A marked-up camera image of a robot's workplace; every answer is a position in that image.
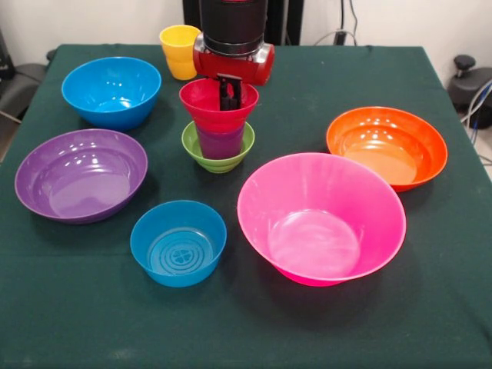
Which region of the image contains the yellow plastic cup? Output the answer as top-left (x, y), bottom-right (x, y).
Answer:
top-left (158, 24), bottom-right (203, 81)

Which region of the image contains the large blue plastic bowl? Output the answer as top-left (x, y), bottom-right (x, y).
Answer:
top-left (61, 56), bottom-right (162, 132)

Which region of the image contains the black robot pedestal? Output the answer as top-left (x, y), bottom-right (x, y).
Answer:
top-left (183, 0), bottom-right (304, 46)

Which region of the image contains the small blue plastic bowl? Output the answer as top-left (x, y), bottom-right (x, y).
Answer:
top-left (129, 199), bottom-right (228, 288)

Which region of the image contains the green plastic bowl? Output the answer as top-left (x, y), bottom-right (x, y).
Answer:
top-left (181, 119), bottom-right (255, 174)

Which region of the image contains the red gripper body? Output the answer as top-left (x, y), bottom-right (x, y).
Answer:
top-left (192, 32), bottom-right (276, 87)

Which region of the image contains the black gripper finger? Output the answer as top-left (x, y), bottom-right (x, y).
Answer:
top-left (218, 78), bottom-right (232, 111)
top-left (229, 79), bottom-right (244, 111)

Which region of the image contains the pink plastic bowl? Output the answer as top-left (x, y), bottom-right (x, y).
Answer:
top-left (237, 152), bottom-right (407, 288)

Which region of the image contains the grey and blue cable bundle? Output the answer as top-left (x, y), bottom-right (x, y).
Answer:
top-left (460, 78), bottom-right (492, 134)

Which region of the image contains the orange plastic bowl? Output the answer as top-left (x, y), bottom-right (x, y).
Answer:
top-left (326, 106), bottom-right (449, 194)

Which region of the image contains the red plastic bowl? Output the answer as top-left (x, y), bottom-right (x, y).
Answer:
top-left (178, 77), bottom-right (261, 135)

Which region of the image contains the black chair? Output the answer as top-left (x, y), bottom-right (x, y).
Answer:
top-left (0, 28), bottom-right (58, 124)

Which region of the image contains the black cable with plug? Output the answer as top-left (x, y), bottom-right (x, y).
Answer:
top-left (333, 0), bottom-right (359, 47)

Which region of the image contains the white cable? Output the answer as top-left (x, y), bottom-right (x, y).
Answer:
top-left (313, 29), bottom-right (338, 46)

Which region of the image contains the purple plastic bowl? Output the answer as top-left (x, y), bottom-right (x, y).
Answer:
top-left (14, 128), bottom-right (149, 225)

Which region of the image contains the purple plastic cup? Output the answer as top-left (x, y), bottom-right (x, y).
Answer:
top-left (195, 125), bottom-right (246, 160)

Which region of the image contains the dark green tablecloth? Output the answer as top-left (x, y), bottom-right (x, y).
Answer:
top-left (0, 43), bottom-right (492, 369)

